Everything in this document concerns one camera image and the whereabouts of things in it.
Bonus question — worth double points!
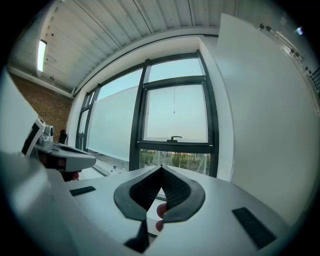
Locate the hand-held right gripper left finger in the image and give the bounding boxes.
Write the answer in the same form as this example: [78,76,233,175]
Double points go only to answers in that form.
[65,164,165,256]

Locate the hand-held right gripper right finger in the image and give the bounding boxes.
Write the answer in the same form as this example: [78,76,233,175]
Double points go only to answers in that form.
[149,164,292,256]

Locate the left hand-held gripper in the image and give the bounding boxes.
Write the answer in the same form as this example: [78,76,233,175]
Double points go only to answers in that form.
[21,116,97,182]

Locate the frosted hinged window sash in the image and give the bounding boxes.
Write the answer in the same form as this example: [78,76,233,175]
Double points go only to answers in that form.
[139,83,213,147]

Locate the person's right hand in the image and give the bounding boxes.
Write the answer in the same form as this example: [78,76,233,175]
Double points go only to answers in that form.
[155,202,169,233]

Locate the black office chair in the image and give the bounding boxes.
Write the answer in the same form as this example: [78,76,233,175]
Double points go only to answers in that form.
[58,129,69,146]

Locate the large frosted glass pane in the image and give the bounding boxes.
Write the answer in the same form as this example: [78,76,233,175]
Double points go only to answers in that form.
[86,68,143,162]

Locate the clear low glass pane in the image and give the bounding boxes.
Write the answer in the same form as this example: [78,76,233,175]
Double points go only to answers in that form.
[139,148,211,176]

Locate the long ceiling light tube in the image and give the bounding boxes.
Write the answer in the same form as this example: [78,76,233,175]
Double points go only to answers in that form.
[36,39,48,73]

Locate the white partition board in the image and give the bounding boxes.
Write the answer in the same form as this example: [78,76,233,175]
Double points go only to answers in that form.
[215,12,320,227]

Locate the black metal railing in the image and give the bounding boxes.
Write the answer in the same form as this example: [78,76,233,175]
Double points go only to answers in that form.
[309,69,320,92]

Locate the ceiling track with spotlights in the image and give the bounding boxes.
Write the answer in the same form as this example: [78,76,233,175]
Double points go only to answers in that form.
[257,22,313,76]

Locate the black aluminium window frame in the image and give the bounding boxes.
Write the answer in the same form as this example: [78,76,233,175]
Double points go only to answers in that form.
[74,49,220,179]

